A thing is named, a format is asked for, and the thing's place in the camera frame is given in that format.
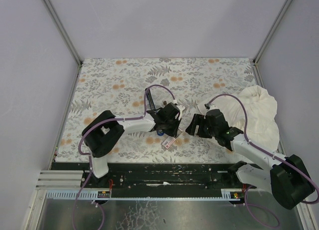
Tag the red white staple box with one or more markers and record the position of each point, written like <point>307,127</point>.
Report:
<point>167,143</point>

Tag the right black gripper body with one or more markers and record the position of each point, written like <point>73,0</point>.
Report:
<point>202,125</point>

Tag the white slotted cable duct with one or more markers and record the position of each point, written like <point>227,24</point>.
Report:
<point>220,195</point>

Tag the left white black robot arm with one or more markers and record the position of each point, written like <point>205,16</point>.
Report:
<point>104,132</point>

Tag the left aluminium frame post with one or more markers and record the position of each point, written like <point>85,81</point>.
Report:
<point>62,31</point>

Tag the white crumpled cloth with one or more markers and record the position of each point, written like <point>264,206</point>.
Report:
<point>261,109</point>

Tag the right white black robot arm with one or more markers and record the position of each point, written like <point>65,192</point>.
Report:
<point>286,178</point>

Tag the floral patterned table mat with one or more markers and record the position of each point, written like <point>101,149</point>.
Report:
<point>118,85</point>

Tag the aluminium frame post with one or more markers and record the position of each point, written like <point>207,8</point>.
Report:
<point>285,7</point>
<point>62,31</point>

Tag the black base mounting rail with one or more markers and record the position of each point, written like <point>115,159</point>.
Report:
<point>167,178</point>

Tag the left aluminium extrusion rail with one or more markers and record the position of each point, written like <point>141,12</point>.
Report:
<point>59,180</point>

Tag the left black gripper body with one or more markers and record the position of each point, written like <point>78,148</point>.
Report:
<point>173,126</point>

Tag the blue stapler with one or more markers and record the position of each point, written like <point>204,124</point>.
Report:
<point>153,108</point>

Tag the right aluminium frame post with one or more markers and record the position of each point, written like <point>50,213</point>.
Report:
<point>285,7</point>

